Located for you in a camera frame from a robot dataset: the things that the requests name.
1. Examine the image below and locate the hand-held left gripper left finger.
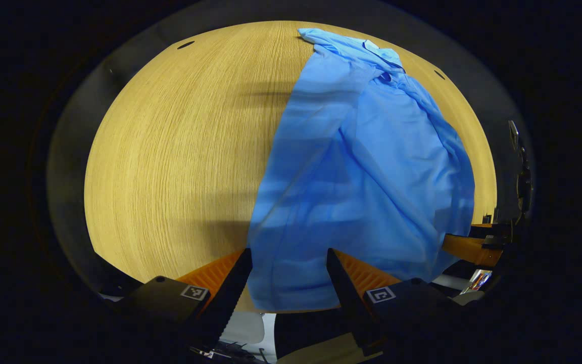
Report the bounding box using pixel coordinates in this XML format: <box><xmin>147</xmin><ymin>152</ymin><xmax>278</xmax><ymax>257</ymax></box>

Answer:
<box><xmin>118</xmin><ymin>248</ymin><xmax>253</xmax><ymax>350</ymax></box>

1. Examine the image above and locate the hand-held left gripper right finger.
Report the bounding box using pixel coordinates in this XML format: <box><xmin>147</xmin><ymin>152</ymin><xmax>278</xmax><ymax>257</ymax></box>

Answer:
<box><xmin>326</xmin><ymin>248</ymin><xmax>461</xmax><ymax>355</ymax></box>

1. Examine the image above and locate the light blue T-shirt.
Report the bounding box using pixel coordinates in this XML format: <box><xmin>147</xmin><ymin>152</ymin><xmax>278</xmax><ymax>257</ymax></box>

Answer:
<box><xmin>247</xmin><ymin>28</ymin><xmax>476</xmax><ymax>312</ymax></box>

